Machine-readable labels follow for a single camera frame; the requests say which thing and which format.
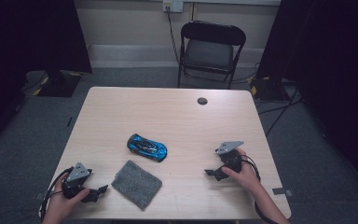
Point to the black curtain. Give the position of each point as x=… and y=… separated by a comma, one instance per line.
x=12, y=46
x=338, y=62

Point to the black stand base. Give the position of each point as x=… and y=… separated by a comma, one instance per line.
x=267, y=90
x=59, y=87

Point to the blue toy car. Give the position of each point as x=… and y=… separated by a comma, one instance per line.
x=147, y=147

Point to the white wall socket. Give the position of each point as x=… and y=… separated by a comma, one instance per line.
x=177, y=5

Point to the person's left hand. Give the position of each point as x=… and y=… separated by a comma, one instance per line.
x=59, y=207

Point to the person's right hand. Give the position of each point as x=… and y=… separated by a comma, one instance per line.
x=247, y=177

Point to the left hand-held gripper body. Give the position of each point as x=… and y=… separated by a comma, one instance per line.
x=76, y=174

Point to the black folding chair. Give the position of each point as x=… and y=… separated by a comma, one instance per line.
x=213, y=32

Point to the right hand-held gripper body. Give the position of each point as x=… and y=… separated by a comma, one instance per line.
x=230, y=146

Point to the grey tape strip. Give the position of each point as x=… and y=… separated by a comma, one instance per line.
x=38, y=196
x=281, y=191

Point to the small black floor marker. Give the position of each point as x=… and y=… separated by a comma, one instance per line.
x=70, y=121

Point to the grey fluffy cloth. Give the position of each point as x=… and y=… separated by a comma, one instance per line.
x=136, y=185

